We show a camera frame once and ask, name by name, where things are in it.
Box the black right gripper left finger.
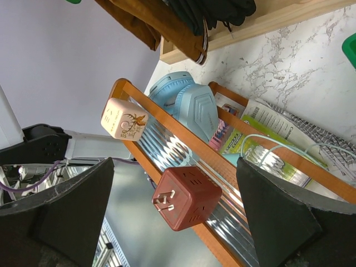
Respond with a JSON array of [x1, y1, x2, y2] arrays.
[[1, 158, 114, 266]]

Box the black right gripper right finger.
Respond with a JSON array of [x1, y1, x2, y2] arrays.
[[236, 158, 355, 266]]

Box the mustard brown trousers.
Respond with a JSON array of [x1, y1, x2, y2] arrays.
[[96, 1, 209, 65]]

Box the green velvet hanger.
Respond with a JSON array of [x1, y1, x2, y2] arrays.
[[66, 0, 82, 4]]

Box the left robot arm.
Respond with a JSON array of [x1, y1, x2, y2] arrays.
[[1, 92, 137, 205]]

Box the red cube power socket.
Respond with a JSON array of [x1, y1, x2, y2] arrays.
[[152, 166, 222, 231]]

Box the white manual paper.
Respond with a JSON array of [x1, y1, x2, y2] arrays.
[[215, 93, 315, 149]]

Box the pink cube power socket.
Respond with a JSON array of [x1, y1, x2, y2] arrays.
[[101, 98, 149, 141]]

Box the brown wooden shelf rack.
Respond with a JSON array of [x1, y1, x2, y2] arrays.
[[109, 78, 355, 266]]

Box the green plastic tray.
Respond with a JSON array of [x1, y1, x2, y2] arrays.
[[342, 33, 356, 69]]

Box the wooden clothes rack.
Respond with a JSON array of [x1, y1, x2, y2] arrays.
[[159, 0, 356, 65]]

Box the black garment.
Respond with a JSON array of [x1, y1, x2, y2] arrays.
[[165, 0, 256, 36]]

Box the grey cable duct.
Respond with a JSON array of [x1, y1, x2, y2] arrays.
[[92, 218, 130, 267]]

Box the light blue cable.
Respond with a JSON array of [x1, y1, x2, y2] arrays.
[[222, 132, 356, 184]]

